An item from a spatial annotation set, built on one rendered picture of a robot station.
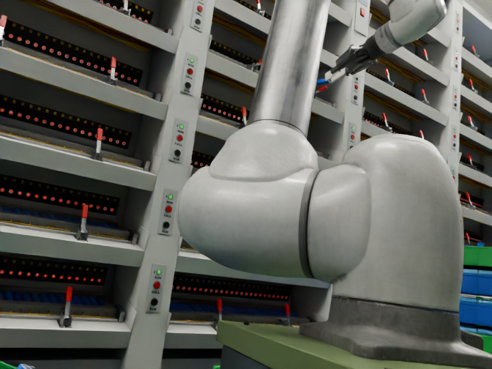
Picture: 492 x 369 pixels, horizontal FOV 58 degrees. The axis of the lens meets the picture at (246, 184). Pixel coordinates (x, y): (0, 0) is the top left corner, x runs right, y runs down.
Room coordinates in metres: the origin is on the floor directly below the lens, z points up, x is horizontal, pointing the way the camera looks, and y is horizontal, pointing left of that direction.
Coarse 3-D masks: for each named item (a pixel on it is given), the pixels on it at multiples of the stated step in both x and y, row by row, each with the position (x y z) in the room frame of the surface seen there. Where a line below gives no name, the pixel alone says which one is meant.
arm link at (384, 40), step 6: (384, 24) 1.27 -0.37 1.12; (378, 30) 1.28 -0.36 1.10; (384, 30) 1.26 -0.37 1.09; (378, 36) 1.28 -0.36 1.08; (384, 36) 1.26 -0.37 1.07; (390, 36) 1.25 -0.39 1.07; (378, 42) 1.28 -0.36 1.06; (384, 42) 1.27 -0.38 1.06; (390, 42) 1.26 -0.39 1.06; (396, 42) 1.26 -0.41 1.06; (384, 48) 1.29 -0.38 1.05; (390, 48) 1.28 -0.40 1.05; (396, 48) 1.29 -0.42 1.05
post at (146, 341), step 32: (192, 0) 1.18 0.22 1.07; (192, 32) 1.19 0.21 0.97; (160, 64) 1.26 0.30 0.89; (192, 96) 1.21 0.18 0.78; (160, 128) 1.19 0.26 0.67; (192, 128) 1.22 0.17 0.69; (128, 192) 1.33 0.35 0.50; (160, 192) 1.18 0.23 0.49; (160, 256) 1.20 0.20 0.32; (128, 288) 1.23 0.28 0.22; (160, 320) 1.21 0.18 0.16; (128, 352) 1.17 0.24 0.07; (160, 352) 1.22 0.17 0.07
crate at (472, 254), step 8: (464, 248) 1.29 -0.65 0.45; (472, 248) 1.27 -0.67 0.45; (480, 248) 1.26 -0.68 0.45; (488, 248) 1.24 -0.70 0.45; (464, 256) 1.29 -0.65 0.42; (472, 256) 1.27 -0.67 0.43; (480, 256) 1.26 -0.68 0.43; (488, 256) 1.24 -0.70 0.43; (464, 264) 1.29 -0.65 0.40; (472, 264) 1.27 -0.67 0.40; (480, 264) 1.26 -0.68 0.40; (488, 264) 1.24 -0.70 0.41
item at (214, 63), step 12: (216, 60) 1.25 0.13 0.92; (204, 72) 1.37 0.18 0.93; (216, 72) 1.38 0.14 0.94; (228, 72) 1.28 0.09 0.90; (240, 72) 1.30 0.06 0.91; (252, 72) 1.32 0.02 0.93; (228, 84) 1.46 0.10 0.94; (240, 84) 1.42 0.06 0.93; (252, 84) 1.34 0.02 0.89; (312, 108) 1.49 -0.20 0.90; (324, 108) 1.52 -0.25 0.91; (336, 108) 1.54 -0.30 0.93; (336, 120) 1.56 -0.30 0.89
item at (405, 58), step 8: (368, 24) 1.62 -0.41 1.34; (368, 32) 1.64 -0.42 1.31; (400, 48) 1.75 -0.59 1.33; (384, 56) 1.90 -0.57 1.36; (392, 56) 1.87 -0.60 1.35; (400, 56) 1.77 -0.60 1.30; (408, 56) 1.79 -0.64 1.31; (416, 56) 1.81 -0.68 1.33; (384, 64) 1.94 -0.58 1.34; (392, 64) 1.92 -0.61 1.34; (400, 64) 1.95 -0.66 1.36; (408, 64) 1.92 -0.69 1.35; (416, 64) 1.83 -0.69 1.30; (424, 64) 1.85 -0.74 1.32; (400, 72) 2.02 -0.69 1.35; (408, 72) 2.04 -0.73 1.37; (416, 72) 2.01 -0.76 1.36; (424, 72) 1.97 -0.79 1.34; (432, 72) 1.90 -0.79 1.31; (440, 72) 1.92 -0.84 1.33; (448, 72) 1.97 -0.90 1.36; (416, 80) 2.03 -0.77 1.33; (424, 80) 2.03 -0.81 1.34; (440, 80) 1.94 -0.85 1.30; (448, 80) 1.97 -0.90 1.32
